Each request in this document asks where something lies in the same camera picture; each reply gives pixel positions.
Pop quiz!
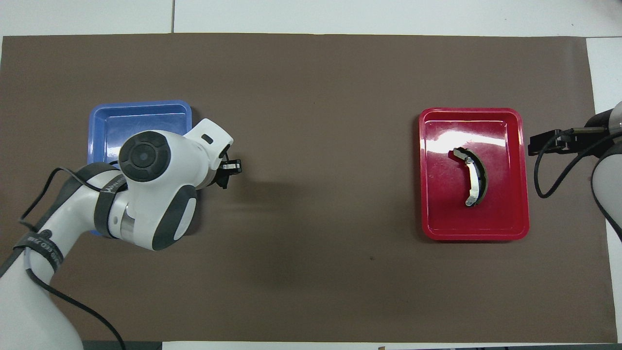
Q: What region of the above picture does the brown table mat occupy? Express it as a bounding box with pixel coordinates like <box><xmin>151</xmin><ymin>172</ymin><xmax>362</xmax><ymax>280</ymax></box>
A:
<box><xmin>0</xmin><ymin>33</ymin><xmax>618</xmax><ymax>343</ymax></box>

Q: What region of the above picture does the curved metal brake shoe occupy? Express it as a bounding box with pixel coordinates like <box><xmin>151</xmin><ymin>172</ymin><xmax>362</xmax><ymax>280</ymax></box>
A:
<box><xmin>448</xmin><ymin>147</ymin><xmax>488</xmax><ymax>208</ymax></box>

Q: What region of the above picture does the red plastic tray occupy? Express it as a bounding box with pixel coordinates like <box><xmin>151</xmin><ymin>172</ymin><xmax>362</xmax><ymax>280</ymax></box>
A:
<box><xmin>418</xmin><ymin>107</ymin><xmax>530</xmax><ymax>242</ymax></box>

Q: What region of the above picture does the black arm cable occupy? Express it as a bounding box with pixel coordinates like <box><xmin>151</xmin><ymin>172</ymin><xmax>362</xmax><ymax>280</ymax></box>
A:
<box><xmin>534</xmin><ymin>127</ymin><xmax>622</xmax><ymax>199</ymax></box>
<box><xmin>0</xmin><ymin>167</ymin><xmax>128</xmax><ymax>350</ymax></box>

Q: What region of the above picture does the blue plastic tray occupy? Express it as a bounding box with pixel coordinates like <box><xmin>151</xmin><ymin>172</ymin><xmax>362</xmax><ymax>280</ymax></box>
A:
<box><xmin>87</xmin><ymin>100</ymin><xmax>193</xmax><ymax>237</ymax></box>

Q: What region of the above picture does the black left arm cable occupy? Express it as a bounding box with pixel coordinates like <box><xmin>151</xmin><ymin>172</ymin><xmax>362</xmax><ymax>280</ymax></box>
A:
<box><xmin>0</xmin><ymin>167</ymin><xmax>128</xmax><ymax>350</ymax></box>

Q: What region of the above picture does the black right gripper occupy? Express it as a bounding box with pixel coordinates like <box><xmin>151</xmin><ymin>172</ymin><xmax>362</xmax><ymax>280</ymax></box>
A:
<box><xmin>528</xmin><ymin>127</ymin><xmax>608</xmax><ymax>157</ymax></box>

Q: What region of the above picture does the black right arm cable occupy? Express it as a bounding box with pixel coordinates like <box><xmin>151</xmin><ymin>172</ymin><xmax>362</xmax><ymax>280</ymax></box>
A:
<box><xmin>534</xmin><ymin>127</ymin><xmax>622</xmax><ymax>199</ymax></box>

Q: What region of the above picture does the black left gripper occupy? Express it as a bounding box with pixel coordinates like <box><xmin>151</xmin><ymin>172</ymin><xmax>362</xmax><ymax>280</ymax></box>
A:
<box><xmin>198</xmin><ymin>155</ymin><xmax>242</xmax><ymax>191</ymax></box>

